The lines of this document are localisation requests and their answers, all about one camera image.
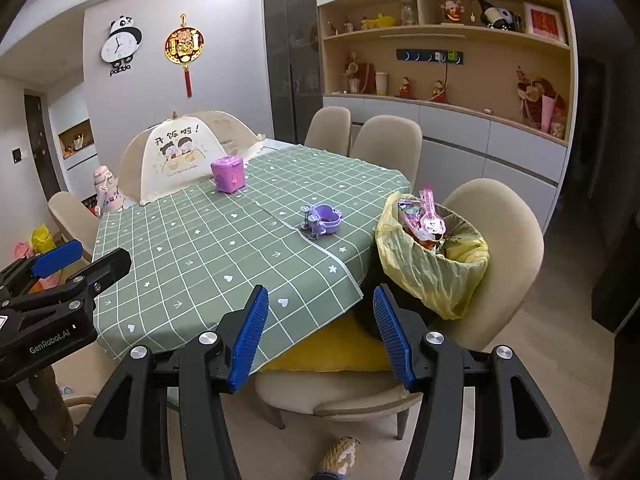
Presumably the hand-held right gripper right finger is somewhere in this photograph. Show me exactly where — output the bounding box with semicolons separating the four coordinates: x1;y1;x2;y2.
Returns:
372;284;583;480

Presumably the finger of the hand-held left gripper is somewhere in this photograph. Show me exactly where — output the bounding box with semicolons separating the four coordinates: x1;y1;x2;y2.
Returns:
0;240;83;301
0;249;132;311

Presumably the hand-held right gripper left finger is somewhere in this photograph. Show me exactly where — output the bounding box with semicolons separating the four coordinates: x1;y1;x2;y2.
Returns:
57;284;271;480

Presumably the black trash bin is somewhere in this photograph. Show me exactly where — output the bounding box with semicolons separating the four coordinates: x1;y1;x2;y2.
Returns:
352;265;436;346

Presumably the yellow bin bag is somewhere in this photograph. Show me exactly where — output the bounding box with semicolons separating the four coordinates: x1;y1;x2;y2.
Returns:
375;191;490;321

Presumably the pink toy packaging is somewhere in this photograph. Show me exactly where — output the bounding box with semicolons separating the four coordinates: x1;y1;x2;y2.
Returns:
400;185;448;241

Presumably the yellow plastic bag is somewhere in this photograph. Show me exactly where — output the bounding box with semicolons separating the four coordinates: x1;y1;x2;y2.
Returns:
31;225;57;261

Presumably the beige chair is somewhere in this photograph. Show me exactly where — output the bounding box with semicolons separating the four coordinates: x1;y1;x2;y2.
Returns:
304;106;352;158
350;115;423;191
120;132;151;201
254;178;545;443
48;191;98;256

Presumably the yellow seat cushion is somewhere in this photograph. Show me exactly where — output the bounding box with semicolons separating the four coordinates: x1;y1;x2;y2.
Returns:
260;325;396;373

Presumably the pink water bottle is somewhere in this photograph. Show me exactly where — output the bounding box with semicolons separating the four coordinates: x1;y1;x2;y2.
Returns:
92;165;125;218

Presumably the green checked tablecloth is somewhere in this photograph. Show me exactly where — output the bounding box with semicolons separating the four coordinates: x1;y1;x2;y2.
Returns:
92;144;413;376

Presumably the beige mesh food cover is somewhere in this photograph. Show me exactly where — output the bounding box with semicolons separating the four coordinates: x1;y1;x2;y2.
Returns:
137;110;266;206

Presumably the dark door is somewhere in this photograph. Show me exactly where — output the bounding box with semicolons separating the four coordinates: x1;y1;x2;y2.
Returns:
24;92;53;201

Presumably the knitted slipper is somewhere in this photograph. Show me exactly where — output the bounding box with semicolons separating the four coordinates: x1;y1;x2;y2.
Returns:
312;436;362;480

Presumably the purple lidded box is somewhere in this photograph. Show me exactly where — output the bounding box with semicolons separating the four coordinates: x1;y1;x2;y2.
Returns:
210;156;247;194

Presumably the white niche cabinet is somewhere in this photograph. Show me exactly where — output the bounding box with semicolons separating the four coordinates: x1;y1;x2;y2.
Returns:
50;80;96;196

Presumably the dark red gift bag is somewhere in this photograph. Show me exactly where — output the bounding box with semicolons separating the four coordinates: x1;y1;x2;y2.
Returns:
357;62;377;94

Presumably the small dried flower bouquet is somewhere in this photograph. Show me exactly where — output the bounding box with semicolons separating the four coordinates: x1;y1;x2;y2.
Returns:
345;52;363;93

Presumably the large flower bouquet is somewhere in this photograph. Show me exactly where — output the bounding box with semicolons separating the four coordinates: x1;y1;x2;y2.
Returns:
516;66;556;128

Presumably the black power strip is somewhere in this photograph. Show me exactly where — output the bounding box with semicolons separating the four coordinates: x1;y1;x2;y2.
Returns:
396;49;465;66

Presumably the dark glass cabinet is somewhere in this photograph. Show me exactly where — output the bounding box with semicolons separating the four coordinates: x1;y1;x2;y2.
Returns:
262;0;323;146

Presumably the red framed picture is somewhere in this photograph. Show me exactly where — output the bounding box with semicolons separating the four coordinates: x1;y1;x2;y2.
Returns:
523;2;567;45

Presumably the white wood wall cabinet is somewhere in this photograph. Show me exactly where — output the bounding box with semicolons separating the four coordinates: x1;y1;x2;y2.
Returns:
314;0;576;201

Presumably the panda wall clock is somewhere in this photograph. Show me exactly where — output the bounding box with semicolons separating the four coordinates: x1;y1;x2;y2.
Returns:
101;15;143;78

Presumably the red knot wall ornament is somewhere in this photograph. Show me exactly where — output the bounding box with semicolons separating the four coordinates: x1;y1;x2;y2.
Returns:
165;12;205;99

